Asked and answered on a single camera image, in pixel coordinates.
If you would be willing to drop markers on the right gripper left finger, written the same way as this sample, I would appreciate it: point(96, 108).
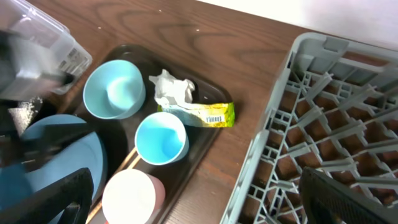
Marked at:
point(70, 196)

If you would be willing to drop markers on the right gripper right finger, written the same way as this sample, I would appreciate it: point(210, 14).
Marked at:
point(327, 201)

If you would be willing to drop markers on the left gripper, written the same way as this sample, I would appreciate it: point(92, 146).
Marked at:
point(29, 70)

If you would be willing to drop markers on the large dark blue plate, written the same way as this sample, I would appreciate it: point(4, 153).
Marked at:
point(88, 152)

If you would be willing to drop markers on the pink cup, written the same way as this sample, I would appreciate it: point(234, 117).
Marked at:
point(132, 197)

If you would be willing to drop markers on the small light blue bowl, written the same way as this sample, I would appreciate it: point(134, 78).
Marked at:
point(115, 90)

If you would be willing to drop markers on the light blue cup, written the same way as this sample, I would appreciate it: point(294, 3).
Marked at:
point(161, 138)

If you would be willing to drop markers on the grey dishwasher rack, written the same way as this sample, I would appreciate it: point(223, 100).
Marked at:
point(332, 108)

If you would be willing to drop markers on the clear plastic bin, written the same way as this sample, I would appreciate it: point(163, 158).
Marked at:
point(34, 24)

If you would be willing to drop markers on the wooden chopstick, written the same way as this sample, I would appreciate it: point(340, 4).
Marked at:
point(129, 162)

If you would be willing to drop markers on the black tray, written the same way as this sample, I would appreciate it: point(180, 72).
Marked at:
point(16, 116)

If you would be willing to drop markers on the brown serving tray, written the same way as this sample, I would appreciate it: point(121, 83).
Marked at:
point(118, 135)

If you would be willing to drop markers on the yellow green snack wrapper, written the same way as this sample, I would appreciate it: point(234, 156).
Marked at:
point(218, 115)

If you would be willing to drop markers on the crumpled white napkin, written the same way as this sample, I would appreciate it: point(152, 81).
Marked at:
point(172, 91)

